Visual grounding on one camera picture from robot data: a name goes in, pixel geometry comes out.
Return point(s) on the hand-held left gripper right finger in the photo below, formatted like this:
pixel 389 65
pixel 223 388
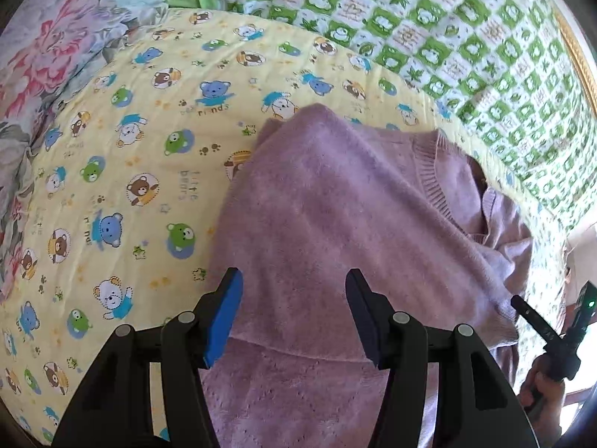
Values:
pixel 366 322

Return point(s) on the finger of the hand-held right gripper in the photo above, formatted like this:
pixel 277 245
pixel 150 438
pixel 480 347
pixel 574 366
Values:
pixel 534 319

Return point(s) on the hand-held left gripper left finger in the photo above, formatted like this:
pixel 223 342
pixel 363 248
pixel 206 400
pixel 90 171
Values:
pixel 224 317

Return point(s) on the purple knit sweater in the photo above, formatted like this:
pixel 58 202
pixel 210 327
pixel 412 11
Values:
pixel 336 205

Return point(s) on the person's right hand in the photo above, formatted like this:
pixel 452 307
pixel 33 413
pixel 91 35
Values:
pixel 543 396

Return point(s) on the yellow bear print blanket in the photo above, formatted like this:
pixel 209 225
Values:
pixel 140 158

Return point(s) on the green white checked quilt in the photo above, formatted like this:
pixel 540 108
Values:
pixel 419 23

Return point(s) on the floral ruffled pillow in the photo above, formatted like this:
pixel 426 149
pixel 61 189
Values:
pixel 51 51

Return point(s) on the gold picture frame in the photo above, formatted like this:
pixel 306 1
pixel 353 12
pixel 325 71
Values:
pixel 578 56

